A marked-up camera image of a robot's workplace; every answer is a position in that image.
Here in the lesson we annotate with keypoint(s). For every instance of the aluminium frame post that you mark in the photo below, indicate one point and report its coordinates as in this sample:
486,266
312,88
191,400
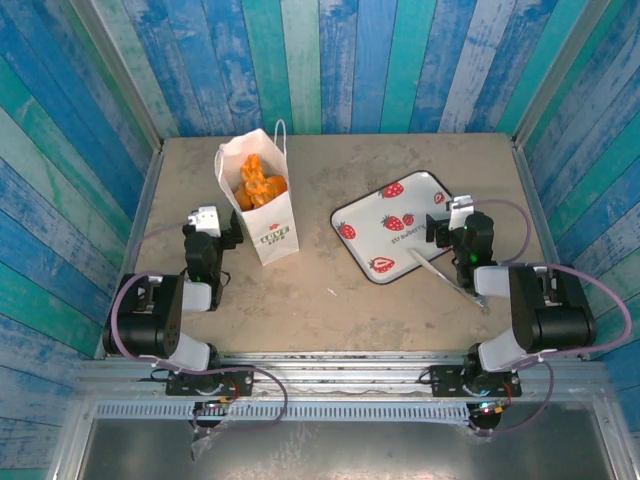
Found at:
560,75
120,75

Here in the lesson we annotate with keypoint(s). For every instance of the white printed paper bag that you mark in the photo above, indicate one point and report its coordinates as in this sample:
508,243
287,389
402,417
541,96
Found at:
270,235

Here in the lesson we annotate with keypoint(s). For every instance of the white strawberry print tray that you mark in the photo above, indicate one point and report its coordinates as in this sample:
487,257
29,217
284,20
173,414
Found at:
370,220

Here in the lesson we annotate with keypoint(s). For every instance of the green circuit board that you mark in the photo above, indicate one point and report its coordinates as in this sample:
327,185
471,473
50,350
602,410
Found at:
217,401
490,408

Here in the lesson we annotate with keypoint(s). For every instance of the aluminium table side rail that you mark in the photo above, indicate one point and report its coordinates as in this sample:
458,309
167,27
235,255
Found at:
142,200
523,155

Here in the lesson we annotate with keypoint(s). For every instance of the grey white food tongs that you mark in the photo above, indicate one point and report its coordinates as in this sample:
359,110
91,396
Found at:
435,272

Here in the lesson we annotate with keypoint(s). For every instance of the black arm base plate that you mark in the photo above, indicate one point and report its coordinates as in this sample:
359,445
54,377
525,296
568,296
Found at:
240,377
445,380

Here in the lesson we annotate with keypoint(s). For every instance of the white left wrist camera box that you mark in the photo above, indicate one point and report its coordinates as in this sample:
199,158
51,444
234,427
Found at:
205,220

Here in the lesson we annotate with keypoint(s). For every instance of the grey metal sheet panel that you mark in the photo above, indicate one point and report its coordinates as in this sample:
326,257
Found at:
350,450

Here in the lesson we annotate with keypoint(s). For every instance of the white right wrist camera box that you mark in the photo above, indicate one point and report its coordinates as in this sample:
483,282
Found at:
460,212

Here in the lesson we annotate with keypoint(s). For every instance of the aluminium mounting rail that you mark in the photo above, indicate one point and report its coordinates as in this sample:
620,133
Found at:
340,372

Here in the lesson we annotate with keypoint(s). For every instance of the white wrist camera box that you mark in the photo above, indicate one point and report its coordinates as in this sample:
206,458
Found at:
460,212
205,220

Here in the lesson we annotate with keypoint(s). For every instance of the twisted orange fake bread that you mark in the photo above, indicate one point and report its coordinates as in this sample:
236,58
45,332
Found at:
252,175

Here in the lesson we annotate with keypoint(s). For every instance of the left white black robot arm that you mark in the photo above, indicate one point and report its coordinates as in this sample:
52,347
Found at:
145,315

